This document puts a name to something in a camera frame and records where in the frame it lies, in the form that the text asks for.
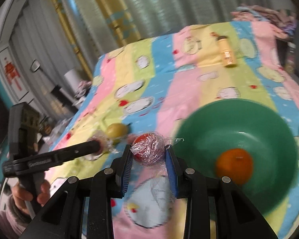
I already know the red tomato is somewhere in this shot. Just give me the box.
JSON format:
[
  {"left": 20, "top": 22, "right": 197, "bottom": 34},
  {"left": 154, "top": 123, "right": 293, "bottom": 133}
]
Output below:
[{"left": 130, "top": 132, "right": 165, "bottom": 166}]

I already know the colourful striped cartoon tablecloth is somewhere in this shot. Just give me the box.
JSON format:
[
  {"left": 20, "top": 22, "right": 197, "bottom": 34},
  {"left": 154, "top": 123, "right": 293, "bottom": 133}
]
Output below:
[{"left": 51, "top": 21, "right": 299, "bottom": 238}]

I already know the orange fruit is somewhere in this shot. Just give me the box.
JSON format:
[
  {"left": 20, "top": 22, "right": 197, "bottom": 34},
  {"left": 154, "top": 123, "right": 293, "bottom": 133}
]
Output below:
[{"left": 214, "top": 148, "right": 253, "bottom": 186}]

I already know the person's left hand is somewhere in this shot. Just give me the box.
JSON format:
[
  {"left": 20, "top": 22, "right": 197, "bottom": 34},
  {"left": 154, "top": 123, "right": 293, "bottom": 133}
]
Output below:
[{"left": 11, "top": 178, "right": 51, "bottom": 216}]

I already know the pile of folded clothes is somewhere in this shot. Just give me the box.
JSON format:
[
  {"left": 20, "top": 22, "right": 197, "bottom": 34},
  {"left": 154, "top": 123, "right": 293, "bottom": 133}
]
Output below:
[{"left": 231, "top": 5, "right": 297, "bottom": 40}]

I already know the yellow-green pear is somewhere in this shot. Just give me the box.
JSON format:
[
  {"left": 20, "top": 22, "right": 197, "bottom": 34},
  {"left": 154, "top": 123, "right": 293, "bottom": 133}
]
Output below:
[{"left": 105, "top": 123, "right": 130, "bottom": 144}]

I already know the green plastic bowl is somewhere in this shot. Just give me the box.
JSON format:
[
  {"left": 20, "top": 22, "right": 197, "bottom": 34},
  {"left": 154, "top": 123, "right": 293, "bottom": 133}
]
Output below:
[{"left": 173, "top": 99, "right": 299, "bottom": 214}]

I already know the yellow thermos bottle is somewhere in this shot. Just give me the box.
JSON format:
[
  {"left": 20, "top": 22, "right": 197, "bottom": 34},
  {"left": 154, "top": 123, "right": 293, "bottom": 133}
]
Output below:
[{"left": 210, "top": 32, "right": 237, "bottom": 68}]

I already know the grey-green curtain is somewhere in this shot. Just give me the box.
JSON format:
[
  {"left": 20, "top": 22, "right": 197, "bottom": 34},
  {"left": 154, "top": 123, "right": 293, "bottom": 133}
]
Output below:
[{"left": 10, "top": 0, "right": 295, "bottom": 120}]

